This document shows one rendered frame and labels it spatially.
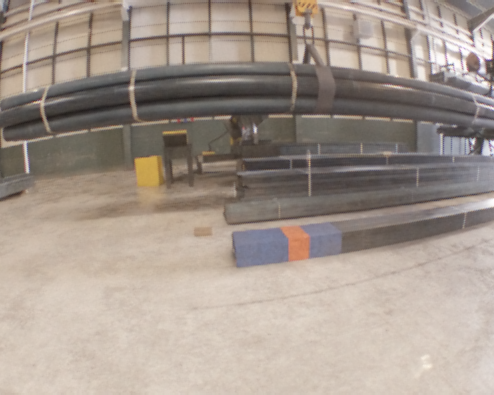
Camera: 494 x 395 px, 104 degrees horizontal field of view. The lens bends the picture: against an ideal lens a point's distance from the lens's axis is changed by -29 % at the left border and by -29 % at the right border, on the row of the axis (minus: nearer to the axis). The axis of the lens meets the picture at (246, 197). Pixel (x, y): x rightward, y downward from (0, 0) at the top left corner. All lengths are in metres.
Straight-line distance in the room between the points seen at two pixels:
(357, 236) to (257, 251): 0.71
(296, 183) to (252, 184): 0.47
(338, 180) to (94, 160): 8.59
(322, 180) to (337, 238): 1.20
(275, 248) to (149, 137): 8.20
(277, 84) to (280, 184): 1.07
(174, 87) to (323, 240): 1.55
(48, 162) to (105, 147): 2.48
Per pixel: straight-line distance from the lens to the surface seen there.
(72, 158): 10.51
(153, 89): 2.17
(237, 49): 10.20
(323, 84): 2.35
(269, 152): 5.09
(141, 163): 5.40
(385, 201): 3.18
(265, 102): 2.25
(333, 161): 3.72
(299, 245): 1.78
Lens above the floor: 0.80
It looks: 12 degrees down
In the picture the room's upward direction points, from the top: 3 degrees counter-clockwise
